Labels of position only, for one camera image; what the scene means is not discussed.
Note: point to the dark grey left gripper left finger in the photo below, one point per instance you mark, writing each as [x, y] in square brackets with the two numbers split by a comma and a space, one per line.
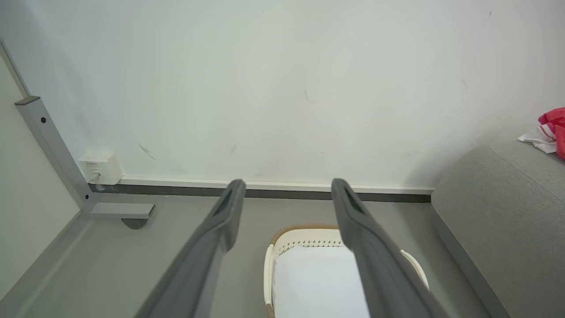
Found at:
[203, 260]

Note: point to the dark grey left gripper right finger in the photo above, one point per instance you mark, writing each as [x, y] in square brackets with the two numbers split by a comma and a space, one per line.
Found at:
[375, 265]

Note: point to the red basketball jersey white trim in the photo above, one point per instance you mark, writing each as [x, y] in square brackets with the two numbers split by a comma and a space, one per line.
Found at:
[557, 121]

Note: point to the cream laundry basket brown rim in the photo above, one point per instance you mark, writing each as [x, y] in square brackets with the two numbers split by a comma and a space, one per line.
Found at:
[304, 236]

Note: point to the white garment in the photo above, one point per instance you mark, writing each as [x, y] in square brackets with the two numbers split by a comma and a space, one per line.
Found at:
[318, 282]

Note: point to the white and black baseboard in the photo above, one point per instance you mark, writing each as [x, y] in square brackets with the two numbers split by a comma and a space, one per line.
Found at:
[282, 187]

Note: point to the grey fabric sofa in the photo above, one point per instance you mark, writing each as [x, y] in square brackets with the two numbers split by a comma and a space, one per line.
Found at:
[512, 221]

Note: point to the white partition panel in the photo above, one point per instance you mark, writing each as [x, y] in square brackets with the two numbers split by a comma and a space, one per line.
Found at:
[26, 198]

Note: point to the black round frame foot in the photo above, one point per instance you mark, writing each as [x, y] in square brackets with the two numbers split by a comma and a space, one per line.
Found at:
[134, 223]

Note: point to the white wall socket box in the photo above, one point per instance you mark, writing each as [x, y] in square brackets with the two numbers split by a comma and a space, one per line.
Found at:
[103, 168]

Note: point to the grey metal frame foot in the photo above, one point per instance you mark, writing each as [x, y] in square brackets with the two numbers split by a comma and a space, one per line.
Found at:
[53, 145]

